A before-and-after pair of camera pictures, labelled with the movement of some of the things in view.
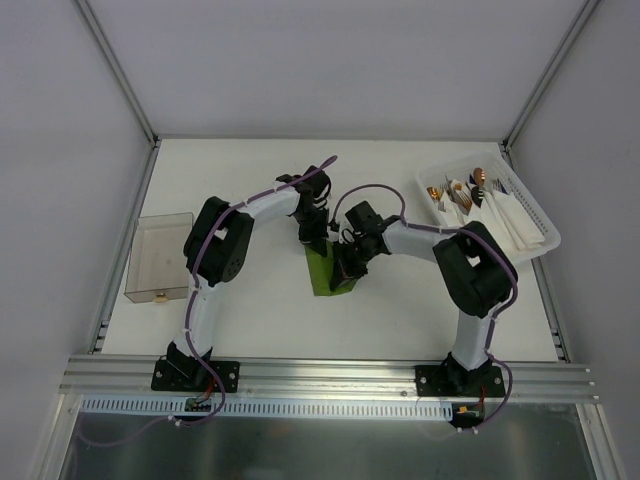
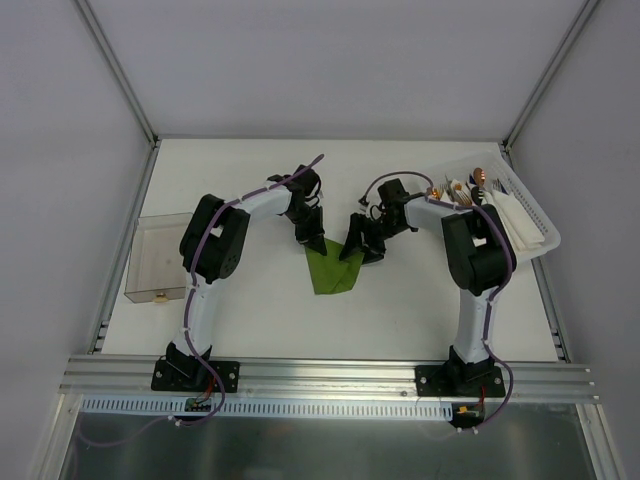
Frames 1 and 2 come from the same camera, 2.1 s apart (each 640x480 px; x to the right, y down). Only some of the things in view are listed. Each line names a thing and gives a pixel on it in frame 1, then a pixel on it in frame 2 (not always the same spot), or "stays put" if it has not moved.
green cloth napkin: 320,270 stays put
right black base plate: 459,381 stays put
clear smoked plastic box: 160,265 stays put
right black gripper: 351,255 → 369,230
